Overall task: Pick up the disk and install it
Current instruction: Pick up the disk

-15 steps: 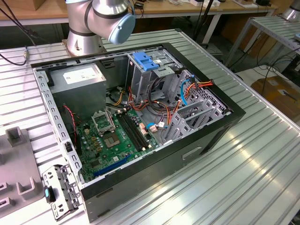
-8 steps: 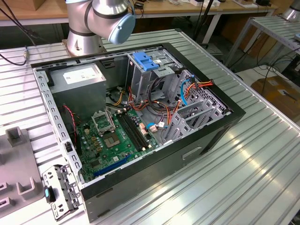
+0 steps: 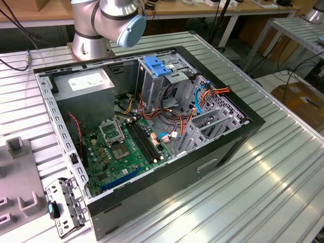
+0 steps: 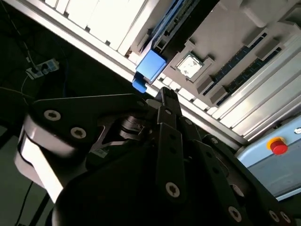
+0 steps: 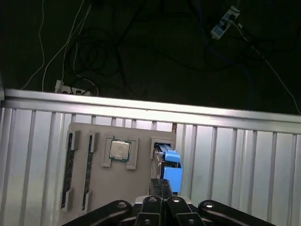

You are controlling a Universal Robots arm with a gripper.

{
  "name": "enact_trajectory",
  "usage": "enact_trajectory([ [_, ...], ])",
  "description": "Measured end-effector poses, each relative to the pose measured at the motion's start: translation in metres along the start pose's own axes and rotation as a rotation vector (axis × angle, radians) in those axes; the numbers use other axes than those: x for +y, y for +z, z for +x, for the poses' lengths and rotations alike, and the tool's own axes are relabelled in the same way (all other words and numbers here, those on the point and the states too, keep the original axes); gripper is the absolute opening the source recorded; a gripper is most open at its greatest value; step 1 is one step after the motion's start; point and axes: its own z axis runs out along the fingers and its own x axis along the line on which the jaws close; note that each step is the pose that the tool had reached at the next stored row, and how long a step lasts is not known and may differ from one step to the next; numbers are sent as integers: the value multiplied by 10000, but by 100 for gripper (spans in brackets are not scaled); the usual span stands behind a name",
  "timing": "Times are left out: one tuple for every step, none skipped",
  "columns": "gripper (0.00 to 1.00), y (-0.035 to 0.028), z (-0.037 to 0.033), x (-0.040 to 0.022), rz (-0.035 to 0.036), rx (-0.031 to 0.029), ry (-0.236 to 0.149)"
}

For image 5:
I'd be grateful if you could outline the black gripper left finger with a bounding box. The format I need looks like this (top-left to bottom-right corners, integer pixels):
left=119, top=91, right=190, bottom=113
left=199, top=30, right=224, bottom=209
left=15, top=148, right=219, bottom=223
left=61, top=178, right=163, bottom=226

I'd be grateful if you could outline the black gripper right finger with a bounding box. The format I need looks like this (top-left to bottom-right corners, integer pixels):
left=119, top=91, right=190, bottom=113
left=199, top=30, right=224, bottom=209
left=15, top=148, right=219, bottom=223
left=161, top=179, right=279, bottom=226

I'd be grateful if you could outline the hard disk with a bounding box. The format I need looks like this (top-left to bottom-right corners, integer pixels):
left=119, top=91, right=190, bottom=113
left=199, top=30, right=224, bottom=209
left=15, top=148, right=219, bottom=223
left=152, top=142, right=184, bottom=196

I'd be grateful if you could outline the grey parts rack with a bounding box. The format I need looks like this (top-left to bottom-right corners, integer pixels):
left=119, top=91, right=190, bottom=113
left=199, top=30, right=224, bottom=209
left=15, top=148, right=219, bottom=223
left=57, top=121, right=177, bottom=223

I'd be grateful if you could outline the silver CPU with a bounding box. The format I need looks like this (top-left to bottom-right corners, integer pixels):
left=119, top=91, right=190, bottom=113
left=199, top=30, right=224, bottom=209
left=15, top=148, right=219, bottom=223
left=108, top=139, right=132, bottom=163

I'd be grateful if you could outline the green RAM stick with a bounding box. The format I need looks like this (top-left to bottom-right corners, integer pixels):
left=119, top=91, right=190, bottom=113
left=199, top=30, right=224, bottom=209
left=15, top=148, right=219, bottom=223
left=61, top=133, right=76, bottom=209
left=82, top=134, right=95, bottom=211

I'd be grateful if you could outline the white blue power strip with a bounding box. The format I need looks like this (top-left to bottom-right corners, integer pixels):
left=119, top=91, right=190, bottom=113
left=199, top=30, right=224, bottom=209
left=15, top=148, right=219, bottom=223
left=210, top=6, right=240, bottom=40

